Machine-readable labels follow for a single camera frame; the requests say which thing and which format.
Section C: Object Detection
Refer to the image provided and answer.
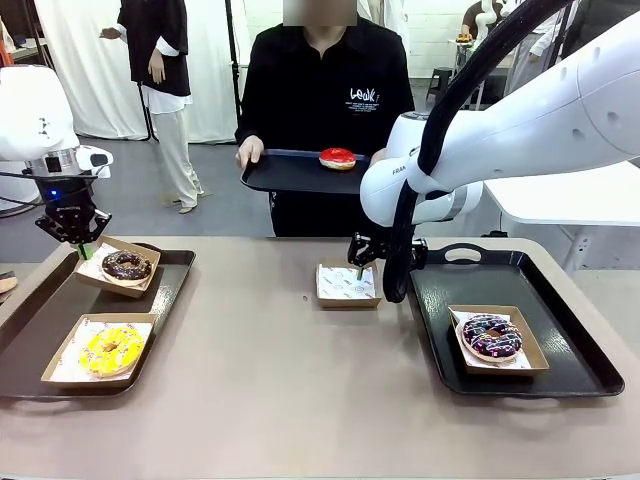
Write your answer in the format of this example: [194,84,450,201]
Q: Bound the white hanging coat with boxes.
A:
[356,0,413,57]

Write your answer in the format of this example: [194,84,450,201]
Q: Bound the person's right hand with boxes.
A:
[235,134,265,169]

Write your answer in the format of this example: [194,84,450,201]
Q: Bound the person in black shirt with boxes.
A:
[234,0,417,239]

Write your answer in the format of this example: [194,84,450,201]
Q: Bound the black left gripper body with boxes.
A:
[41,173,102,230]

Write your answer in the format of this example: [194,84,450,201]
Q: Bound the large white rounded table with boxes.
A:
[481,158,640,274]

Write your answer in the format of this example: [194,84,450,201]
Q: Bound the white backdrop curtain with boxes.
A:
[33,0,251,145]

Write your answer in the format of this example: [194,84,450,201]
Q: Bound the yellow glazed sprinkled donut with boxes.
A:
[78,325,147,380]

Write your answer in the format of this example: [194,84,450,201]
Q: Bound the red glazed donut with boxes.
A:
[318,146,358,172]

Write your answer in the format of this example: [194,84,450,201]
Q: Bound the black step stool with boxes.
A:
[425,66,457,102]

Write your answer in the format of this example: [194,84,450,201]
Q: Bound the white perforated cylinder appliance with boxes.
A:
[0,173,43,218]

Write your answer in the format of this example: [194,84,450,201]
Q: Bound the black light stand pole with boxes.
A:
[224,0,243,132]

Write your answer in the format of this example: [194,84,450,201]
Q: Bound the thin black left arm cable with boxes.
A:
[0,168,47,207]

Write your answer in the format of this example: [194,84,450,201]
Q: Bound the kraft paper box with liner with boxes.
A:
[73,235,163,300]
[446,304,551,377]
[40,312,159,391]
[315,261,383,310]

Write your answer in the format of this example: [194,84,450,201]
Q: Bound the person in grey coat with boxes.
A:
[504,13,567,97]

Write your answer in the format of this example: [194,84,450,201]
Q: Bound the mannequin black top white trousers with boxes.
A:
[98,0,205,216]

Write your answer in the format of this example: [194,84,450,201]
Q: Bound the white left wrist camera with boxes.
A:
[74,144,115,180]

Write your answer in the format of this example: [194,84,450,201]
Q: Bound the chocolate donut with crumbs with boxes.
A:
[100,250,153,288]

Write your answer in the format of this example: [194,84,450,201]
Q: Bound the black textured serving tray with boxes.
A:
[403,242,626,399]

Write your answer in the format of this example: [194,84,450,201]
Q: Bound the person in dark jacket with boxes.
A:
[563,0,629,57]

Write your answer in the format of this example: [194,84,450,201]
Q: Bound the black hand-held serving tray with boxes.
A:
[239,148,374,196]

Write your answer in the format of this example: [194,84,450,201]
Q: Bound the purple sprinkled chocolate donut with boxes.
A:
[456,314,524,364]

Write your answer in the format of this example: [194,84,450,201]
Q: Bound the dark brown serving tray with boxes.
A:
[0,242,197,401]

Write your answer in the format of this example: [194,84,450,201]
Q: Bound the person's right forearm black sleeve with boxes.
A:
[234,99,262,147]

